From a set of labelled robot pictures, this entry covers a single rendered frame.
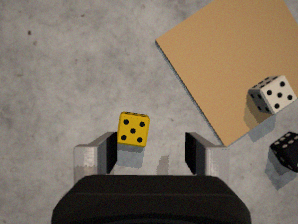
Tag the black die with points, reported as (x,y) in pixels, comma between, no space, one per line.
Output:
(286,150)

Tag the tan mat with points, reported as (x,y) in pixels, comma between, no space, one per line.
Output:
(227,47)

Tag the white die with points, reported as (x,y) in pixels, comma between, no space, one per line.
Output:
(272,94)

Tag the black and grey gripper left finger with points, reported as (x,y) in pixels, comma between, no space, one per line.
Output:
(95,158)

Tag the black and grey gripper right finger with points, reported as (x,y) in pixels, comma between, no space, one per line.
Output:
(204,158)

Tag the yellow die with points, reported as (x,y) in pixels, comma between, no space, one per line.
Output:
(133,129)

